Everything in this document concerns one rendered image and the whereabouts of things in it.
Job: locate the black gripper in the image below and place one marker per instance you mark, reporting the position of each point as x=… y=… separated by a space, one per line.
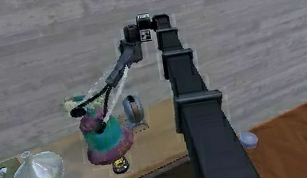
x=131 y=50

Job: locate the clear glass flask vase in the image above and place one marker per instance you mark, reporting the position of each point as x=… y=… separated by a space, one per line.
x=38 y=175

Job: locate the light wooden table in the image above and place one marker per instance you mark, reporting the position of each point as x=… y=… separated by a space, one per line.
x=159 y=140

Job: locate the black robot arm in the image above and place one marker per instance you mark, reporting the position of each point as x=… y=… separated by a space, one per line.
x=209 y=136

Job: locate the small pale blue bowl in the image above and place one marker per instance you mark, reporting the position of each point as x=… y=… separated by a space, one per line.
x=248 y=139

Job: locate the teal and purple flower vase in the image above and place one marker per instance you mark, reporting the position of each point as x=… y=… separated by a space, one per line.
x=115 y=139

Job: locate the small black round object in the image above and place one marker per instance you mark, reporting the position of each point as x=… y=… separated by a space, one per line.
x=120 y=165

